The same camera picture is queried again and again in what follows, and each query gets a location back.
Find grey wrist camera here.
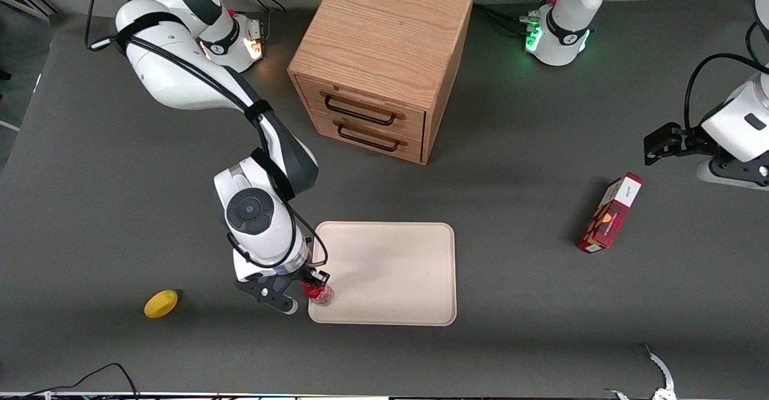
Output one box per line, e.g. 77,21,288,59
236,274,299,316
696,155,769,192

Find wooden drawer with black handle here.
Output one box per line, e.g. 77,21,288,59
296,76,426,142
309,110,423,164

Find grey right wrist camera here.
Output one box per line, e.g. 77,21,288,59
236,274,299,316

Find beige plastic tray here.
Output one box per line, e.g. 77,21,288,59
308,221,457,327

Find red coke bottle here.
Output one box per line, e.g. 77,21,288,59
302,282,335,306

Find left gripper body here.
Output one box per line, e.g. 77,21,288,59
701,80,769,162

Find red snack box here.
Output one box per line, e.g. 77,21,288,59
577,172,644,254

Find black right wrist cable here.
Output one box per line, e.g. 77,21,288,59
86,0,329,268

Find black cable at table edge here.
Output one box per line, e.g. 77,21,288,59
21,362,140,398

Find wooden drawer cabinet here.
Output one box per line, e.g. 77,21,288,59
287,0,476,166

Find white plastic clamp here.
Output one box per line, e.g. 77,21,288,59
606,344,676,400

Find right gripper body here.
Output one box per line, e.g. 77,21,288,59
233,249,311,283

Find yellow lemon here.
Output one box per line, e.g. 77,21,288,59
144,289,179,319

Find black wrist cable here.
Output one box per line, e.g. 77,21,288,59
86,0,329,268
684,20,769,132

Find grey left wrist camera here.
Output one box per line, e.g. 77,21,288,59
696,155,769,192

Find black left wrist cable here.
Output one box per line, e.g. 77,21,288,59
684,20,769,132

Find black left arm base cables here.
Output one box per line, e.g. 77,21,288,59
473,0,562,35

